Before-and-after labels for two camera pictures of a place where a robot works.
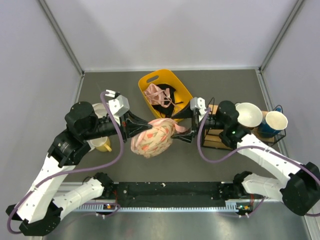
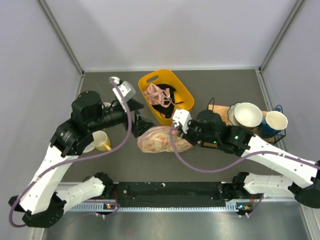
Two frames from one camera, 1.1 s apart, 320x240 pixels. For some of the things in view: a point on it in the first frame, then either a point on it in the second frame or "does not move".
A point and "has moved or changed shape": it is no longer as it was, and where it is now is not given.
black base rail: [126, 192] does not move
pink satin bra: [157, 96] does not move
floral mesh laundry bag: [153, 141] has moved or changed shape
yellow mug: [102, 144] does not move
